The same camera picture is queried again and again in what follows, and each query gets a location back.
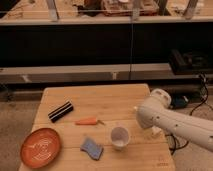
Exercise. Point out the white ceramic cup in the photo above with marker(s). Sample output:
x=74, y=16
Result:
x=119, y=137

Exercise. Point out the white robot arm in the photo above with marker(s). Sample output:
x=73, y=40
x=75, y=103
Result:
x=154, y=111

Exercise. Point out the orange toy carrot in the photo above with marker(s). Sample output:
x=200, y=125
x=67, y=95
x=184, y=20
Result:
x=89, y=121

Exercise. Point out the black striped box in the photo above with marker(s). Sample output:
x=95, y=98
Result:
x=60, y=111

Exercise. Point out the white plastic bottle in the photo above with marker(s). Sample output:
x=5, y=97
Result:
x=156, y=131

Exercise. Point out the blue sponge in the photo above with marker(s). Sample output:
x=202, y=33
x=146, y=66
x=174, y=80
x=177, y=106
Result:
x=93, y=149

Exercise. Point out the black device on shelf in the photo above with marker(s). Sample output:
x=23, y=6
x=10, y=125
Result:
x=191, y=63

